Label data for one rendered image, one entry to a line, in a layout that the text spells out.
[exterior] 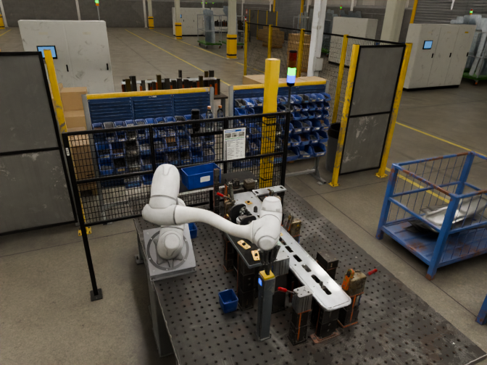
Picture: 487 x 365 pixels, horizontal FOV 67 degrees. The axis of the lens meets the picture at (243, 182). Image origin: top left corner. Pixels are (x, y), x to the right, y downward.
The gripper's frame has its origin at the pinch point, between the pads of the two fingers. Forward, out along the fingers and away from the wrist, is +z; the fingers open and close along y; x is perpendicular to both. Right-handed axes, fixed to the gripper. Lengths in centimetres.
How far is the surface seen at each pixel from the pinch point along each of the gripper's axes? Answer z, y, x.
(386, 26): -83, 601, 578
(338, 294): 19.0, 38.0, -14.1
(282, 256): 7.9, 18.2, 14.9
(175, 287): 49, -37, 57
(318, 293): 19.0, 27.9, -9.4
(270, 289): 11.6, 0.9, -3.4
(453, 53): 7, 1057, 739
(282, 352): 49, 5, -15
